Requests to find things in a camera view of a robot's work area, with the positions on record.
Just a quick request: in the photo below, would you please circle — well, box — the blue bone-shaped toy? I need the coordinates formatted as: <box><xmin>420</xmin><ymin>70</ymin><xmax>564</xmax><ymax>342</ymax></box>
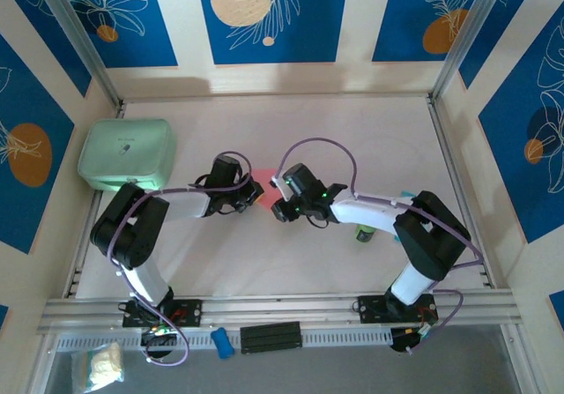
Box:
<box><xmin>210</xmin><ymin>327</ymin><xmax>234</xmax><ymax>361</ymax></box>

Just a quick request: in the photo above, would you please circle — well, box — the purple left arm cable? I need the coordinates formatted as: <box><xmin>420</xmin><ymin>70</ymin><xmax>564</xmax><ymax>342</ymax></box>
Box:
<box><xmin>108</xmin><ymin>149</ymin><xmax>253</xmax><ymax>368</ymax></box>

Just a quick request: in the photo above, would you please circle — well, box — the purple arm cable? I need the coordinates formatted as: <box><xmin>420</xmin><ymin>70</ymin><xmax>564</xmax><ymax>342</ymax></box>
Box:
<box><xmin>108</xmin><ymin>149</ymin><xmax>253</xmax><ymax>368</ymax></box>
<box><xmin>276</xmin><ymin>137</ymin><xmax>486</xmax><ymax>356</ymax></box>

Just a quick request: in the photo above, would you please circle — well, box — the aluminium frame rail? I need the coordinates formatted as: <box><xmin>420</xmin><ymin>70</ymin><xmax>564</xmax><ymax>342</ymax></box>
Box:
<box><xmin>37</xmin><ymin>288</ymin><xmax>525</xmax><ymax>336</ymax></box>

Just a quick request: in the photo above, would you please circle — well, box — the aluminium side rail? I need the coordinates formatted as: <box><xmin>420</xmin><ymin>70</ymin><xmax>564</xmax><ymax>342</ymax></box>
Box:
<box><xmin>63</xmin><ymin>100</ymin><xmax>128</xmax><ymax>299</ymax></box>
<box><xmin>426</xmin><ymin>95</ymin><xmax>499</xmax><ymax>290</ymax></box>

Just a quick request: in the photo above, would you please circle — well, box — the white crumpled bag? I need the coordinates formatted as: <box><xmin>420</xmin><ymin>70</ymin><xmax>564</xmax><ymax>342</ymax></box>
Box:
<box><xmin>70</xmin><ymin>341</ymin><xmax>125</xmax><ymax>390</ymax></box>

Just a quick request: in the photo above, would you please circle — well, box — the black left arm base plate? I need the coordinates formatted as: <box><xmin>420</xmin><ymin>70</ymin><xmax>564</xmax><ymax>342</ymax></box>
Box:
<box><xmin>122</xmin><ymin>298</ymin><xmax>204</xmax><ymax>329</ymax></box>

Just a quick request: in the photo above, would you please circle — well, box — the green can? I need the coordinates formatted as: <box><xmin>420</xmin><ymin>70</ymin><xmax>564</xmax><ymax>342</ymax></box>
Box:
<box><xmin>352</xmin><ymin>224</ymin><xmax>378</xmax><ymax>244</ymax></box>

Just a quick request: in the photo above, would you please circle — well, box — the black ribbed block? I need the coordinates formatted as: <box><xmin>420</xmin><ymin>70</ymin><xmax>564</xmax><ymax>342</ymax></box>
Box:
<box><xmin>240</xmin><ymin>321</ymin><xmax>303</xmax><ymax>354</ymax></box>

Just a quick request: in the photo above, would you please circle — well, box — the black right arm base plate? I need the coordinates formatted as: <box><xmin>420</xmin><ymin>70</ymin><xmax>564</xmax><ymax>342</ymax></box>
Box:
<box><xmin>357</xmin><ymin>294</ymin><xmax>438</xmax><ymax>324</ymax></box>

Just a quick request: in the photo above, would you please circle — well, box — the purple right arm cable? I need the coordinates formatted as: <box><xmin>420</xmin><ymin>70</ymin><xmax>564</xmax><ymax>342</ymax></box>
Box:
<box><xmin>276</xmin><ymin>137</ymin><xmax>486</xmax><ymax>356</ymax></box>

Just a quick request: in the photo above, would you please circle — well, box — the mint green zip pouch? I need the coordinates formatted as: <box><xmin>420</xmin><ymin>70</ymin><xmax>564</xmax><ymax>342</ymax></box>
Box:
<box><xmin>78</xmin><ymin>117</ymin><xmax>178</xmax><ymax>192</ymax></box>

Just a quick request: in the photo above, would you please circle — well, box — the grey slotted cable duct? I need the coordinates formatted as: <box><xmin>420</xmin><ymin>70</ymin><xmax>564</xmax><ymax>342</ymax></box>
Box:
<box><xmin>56</xmin><ymin>327</ymin><xmax>393</xmax><ymax>352</ymax></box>

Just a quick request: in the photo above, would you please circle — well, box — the pink paper sheet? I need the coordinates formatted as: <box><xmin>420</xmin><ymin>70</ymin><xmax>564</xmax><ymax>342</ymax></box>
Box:
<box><xmin>249</xmin><ymin>167</ymin><xmax>287</xmax><ymax>210</ymax></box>

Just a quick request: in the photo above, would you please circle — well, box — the aluminium frame post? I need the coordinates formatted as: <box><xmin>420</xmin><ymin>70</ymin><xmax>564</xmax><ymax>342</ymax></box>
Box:
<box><xmin>33</xmin><ymin>0</ymin><xmax>125</xmax><ymax>109</ymax></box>
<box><xmin>429</xmin><ymin>0</ymin><xmax>515</xmax><ymax>102</ymax></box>

